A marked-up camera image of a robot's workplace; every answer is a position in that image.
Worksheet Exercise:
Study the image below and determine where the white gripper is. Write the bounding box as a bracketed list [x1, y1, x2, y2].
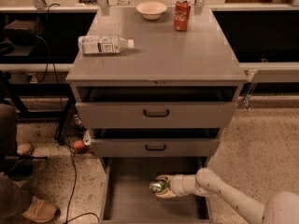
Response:
[155, 175, 200, 199]

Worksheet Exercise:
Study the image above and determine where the green soda can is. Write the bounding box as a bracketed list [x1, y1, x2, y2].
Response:
[149, 179, 169, 194]

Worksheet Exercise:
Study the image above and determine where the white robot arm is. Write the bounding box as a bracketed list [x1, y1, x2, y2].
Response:
[149, 168, 299, 224]

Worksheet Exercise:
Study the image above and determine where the grey open bottom drawer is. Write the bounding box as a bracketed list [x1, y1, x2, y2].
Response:
[100, 157, 213, 224]

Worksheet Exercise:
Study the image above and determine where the grey middle drawer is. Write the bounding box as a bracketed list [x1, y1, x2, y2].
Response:
[92, 128, 220, 157]

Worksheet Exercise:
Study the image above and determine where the grey metal drawer cabinet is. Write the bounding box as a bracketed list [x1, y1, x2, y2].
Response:
[65, 6, 249, 161]

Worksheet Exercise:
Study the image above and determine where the grey top drawer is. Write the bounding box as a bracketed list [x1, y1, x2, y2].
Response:
[77, 87, 236, 129]

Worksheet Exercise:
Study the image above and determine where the red cola can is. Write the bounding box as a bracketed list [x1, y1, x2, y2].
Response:
[174, 0, 191, 31]

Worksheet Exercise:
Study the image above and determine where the orange ball on floor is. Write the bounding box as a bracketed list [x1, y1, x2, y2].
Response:
[72, 140, 86, 152]

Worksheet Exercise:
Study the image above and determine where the tan sneaker near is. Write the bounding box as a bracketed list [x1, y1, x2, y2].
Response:
[21, 196, 59, 223]

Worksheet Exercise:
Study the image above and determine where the tan sneaker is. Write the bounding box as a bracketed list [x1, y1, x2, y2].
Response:
[17, 142, 34, 156]
[21, 196, 59, 223]

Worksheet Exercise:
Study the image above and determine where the tan sneaker far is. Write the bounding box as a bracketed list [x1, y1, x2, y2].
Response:
[17, 142, 34, 156]

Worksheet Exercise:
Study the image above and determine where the person's trouser leg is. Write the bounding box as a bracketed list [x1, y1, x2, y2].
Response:
[0, 103, 32, 219]

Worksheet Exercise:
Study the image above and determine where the clear plastic water bottle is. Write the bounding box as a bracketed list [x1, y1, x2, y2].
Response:
[78, 35, 135, 55]

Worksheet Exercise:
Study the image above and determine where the white paper bowl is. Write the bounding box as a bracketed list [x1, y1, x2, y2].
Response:
[136, 1, 167, 21]

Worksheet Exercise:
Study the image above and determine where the black middle drawer handle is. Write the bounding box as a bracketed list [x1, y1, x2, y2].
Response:
[145, 145, 166, 152]

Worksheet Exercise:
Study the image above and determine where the black drawer handle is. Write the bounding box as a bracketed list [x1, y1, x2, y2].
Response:
[145, 145, 166, 152]
[143, 109, 170, 118]

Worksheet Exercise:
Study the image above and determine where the black top drawer handle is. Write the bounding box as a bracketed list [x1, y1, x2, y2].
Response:
[143, 109, 170, 118]

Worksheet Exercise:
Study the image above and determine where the black floor cable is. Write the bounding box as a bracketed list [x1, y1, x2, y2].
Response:
[63, 140, 101, 224]

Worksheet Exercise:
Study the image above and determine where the black table leg frame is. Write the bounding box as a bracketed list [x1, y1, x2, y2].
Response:
[54, 94, 76, 145]

